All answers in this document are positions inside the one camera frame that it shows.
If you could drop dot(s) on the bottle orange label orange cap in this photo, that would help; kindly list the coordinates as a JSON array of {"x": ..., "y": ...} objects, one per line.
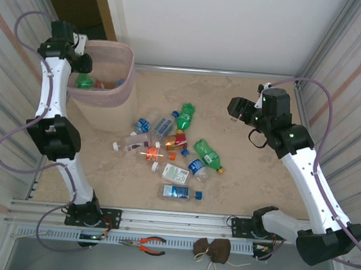
[{"x": 151, "y": 154}]

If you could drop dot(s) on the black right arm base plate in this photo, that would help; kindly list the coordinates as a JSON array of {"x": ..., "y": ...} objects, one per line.
[{"x": 240, "y": 227}]

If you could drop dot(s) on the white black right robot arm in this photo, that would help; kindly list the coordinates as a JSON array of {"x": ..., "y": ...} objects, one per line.
[{"x": 314, "y": 191}]

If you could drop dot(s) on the pink mesh waste bin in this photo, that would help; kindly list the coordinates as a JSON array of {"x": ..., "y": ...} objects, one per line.
[{"x": 116, "y": 110}]

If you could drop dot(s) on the large brown cloth pouch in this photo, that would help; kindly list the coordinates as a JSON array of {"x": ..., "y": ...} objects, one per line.
[{"x": 219, "y": 251}]

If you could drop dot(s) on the small brown cloth pouch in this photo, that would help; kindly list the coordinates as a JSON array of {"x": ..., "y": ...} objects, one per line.
[{"x": 201, "y": 246}]

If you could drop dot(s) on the ribbed clear bottle blue cap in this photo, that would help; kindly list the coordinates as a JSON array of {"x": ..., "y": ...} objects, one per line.
[{"x": 164, "y": 125}]

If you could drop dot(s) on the clear bottle purple label white cap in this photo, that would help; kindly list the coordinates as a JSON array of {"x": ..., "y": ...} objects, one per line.
[{"x": 135, "y": 143}]

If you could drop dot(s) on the bottle red orange label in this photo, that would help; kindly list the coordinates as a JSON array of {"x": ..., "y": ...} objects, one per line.
[{"x": 175, "y": 142}]

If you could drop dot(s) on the clear bottle large lettered blue label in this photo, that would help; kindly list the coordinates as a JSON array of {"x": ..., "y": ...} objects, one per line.
[{"x": 120, "y": 82}]

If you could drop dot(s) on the clear bottle blue label white cap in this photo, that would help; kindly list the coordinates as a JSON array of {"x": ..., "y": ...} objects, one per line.
[{"x": 142, "y": 125}]

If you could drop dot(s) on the green plastic bottle yellow cap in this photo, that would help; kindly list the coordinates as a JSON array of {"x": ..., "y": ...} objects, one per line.
[
  {"x": 186, "y": 115},
  {"x": 84, "y": 81}
]

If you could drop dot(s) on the clear bottle dark blue label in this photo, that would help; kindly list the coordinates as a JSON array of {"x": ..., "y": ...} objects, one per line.
[{"x": 196, "y": 166}]

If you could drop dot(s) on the aluminium table edge rail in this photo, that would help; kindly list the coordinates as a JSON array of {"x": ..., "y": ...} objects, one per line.
[{"x": 217, "y": 72}]

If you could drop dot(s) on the clear bottle red label red cap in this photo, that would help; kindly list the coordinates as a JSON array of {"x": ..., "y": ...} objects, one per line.
[{"x": 100, "y": 84}]

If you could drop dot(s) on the wooden door frame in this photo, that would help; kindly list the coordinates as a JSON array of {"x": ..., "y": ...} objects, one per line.
[{"x": 104, "y": 11}]

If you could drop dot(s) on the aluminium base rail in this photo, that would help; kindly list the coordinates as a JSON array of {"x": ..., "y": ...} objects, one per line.
[{"x": 176, "y": 223}]

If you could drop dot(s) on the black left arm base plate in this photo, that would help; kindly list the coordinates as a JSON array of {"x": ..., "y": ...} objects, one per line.
[{"x": 113, "y": 217}]

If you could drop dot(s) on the aluminium side rail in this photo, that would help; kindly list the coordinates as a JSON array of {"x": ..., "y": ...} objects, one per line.
[{"x": 32, "y": 191}]

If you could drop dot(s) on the small circuit board green light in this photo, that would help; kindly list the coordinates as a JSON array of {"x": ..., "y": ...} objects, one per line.
[{"x": 92, "y": 237}]

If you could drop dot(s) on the green bottle white barcode label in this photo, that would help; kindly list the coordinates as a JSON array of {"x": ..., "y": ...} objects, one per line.
[{"x": 206, "y": 151}]

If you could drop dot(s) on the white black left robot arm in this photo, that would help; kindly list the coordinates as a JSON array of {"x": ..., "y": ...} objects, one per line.
[{"x": 53, "y": 92}]

